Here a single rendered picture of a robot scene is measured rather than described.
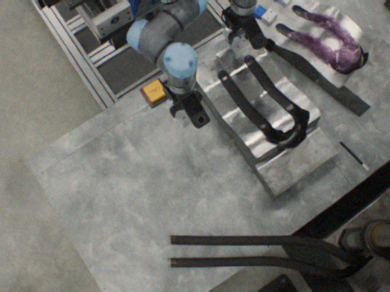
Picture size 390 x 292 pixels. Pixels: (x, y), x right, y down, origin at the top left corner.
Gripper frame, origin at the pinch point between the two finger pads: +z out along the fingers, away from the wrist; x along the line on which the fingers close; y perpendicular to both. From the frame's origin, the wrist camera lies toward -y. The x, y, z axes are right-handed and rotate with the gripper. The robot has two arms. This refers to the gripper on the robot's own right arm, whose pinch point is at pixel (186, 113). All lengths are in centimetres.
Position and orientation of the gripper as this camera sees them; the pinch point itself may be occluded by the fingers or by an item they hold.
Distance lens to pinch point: 130.2
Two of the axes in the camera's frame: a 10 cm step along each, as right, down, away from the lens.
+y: -5.5, -8.1, 2.1
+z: -0.1, 2.6, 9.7
